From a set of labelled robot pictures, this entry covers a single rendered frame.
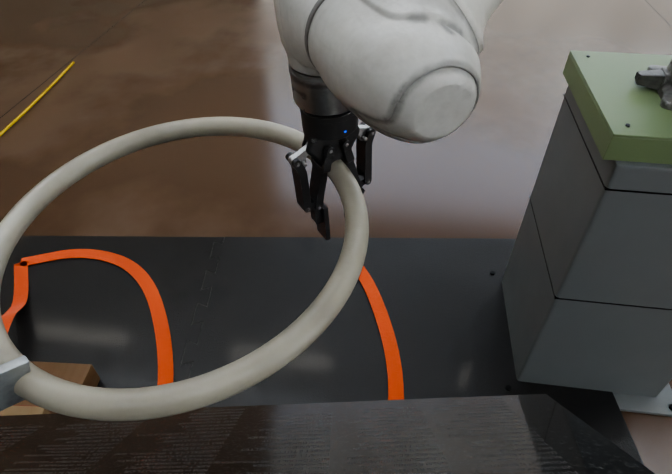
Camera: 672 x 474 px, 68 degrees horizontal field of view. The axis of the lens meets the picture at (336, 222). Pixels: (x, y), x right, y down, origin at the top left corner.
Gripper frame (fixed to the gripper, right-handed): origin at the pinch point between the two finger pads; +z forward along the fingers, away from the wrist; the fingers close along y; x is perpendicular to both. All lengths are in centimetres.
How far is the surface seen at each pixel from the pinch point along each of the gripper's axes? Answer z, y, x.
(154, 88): 90, -14, -229
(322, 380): 83, -1, -17
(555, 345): 67, -55, 17
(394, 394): 84, -16, -2
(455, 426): 14.9, 1.4, 31.8
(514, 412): 19.4, -8.9, 33.9
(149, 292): 82, 33, -77
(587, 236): 27, -54, 13
